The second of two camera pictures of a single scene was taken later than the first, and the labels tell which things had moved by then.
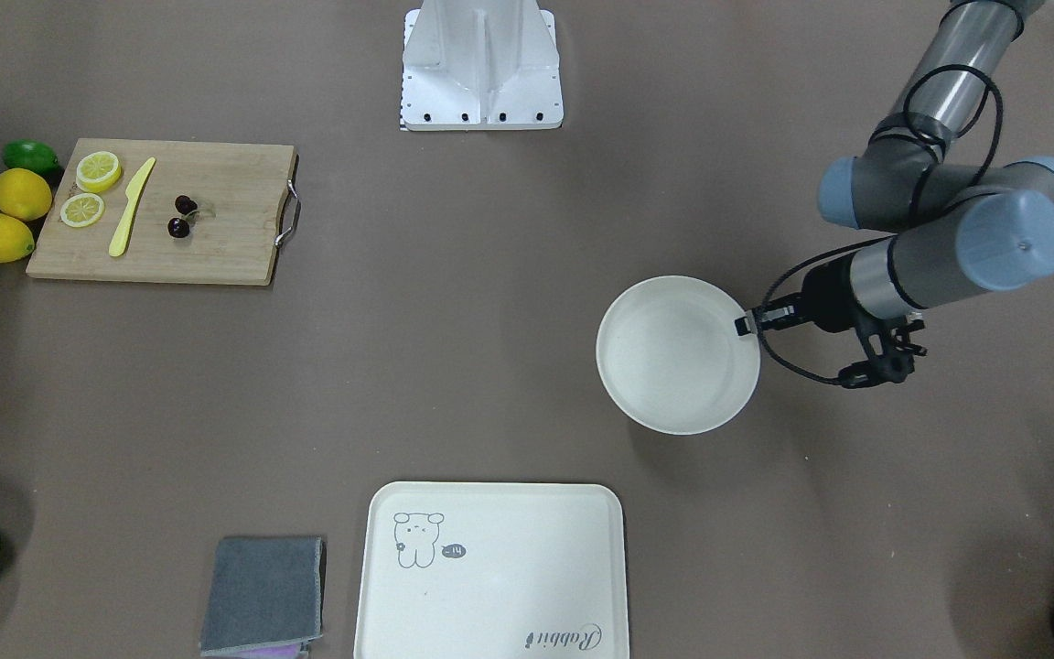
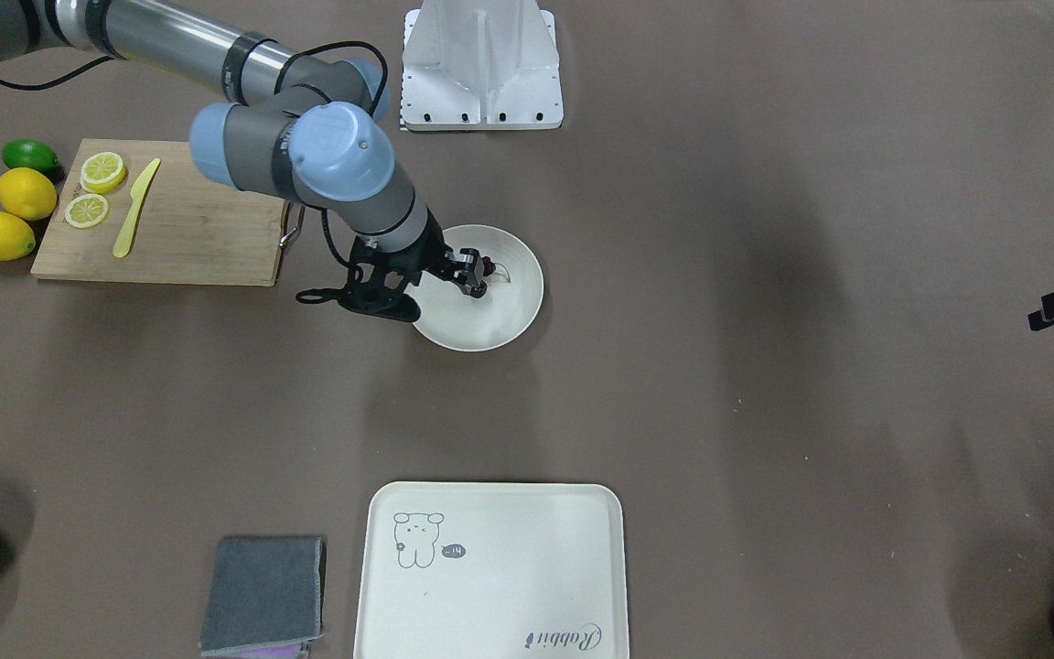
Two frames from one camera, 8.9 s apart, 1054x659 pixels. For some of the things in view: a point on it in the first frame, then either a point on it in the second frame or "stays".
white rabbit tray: [493, 570] stays
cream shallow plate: [670, 359] -> [513, 293]
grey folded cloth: [263, 593] stays
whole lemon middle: [21, 194] stays
